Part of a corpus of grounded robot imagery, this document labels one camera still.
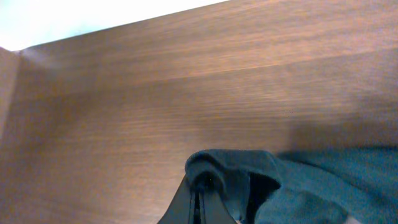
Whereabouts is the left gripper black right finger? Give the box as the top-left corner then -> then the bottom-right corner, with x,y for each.
199,191 -> 236,224

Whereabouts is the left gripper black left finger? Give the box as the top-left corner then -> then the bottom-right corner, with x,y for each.
158,176 -> 197,224

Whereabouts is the dark green cloth garment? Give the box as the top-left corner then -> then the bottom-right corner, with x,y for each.
185,147 -> 397,223

